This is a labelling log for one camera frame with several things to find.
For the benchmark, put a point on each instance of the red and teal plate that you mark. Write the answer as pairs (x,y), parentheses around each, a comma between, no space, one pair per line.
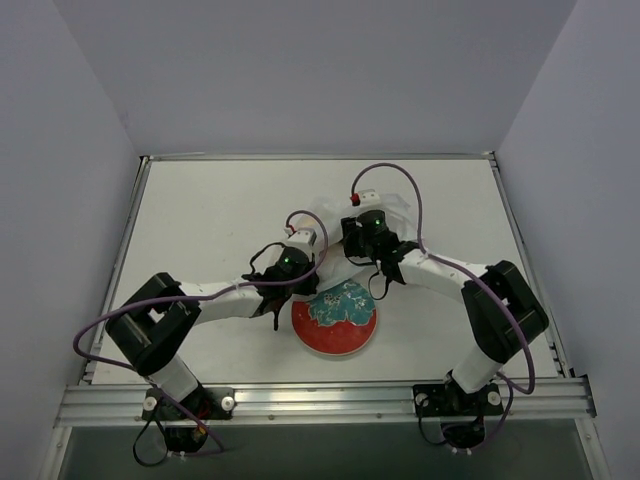
(337,322)

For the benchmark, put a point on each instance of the white translucent plastic bag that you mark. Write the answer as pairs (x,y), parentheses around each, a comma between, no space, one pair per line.
(336,268)

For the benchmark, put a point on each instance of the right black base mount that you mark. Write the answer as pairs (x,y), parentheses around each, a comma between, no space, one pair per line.
(447,416)

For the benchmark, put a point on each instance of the aluminium front rail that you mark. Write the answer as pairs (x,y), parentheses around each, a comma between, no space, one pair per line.
(112,405)

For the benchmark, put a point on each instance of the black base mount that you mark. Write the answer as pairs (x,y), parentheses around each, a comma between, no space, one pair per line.
(182,424)
(447,416)

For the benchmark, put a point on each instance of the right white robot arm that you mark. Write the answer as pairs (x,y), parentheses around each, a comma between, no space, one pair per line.
(504,314)

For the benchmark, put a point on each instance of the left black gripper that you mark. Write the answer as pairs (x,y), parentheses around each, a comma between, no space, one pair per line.
(304,282)

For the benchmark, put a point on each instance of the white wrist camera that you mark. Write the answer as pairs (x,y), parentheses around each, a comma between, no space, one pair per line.
(303,239)
(365,199)

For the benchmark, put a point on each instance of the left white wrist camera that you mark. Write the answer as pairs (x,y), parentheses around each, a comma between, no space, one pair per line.
(303,239)

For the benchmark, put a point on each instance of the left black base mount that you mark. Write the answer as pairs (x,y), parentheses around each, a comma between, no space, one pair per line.
(182,424)

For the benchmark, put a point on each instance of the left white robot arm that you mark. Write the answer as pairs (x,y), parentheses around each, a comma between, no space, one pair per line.
(163,311)

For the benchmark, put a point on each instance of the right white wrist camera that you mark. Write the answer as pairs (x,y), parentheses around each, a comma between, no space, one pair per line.
(365,199)

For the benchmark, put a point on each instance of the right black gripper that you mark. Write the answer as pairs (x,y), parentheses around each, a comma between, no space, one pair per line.
(351,242)

